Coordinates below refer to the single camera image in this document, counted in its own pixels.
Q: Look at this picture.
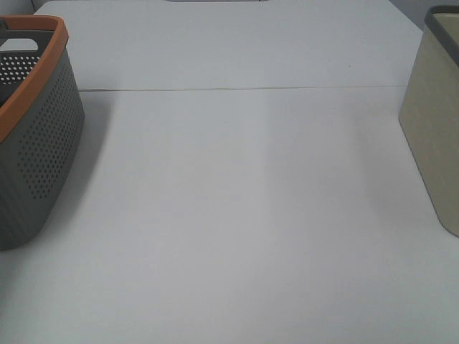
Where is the grey perforated basket orange rim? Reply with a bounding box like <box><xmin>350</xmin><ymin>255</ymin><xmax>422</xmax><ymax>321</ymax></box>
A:
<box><xmin>1</xmin><ymin>15</ymin><xmax>85</xmax><ymax>251</ymax></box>

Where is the beige bin grey rim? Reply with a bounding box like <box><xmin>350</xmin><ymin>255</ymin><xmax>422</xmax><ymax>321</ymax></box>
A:
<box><xmin>398</xmin><ymin>5</ymin><xmax>458</xmax><ymax>235</ymax></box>

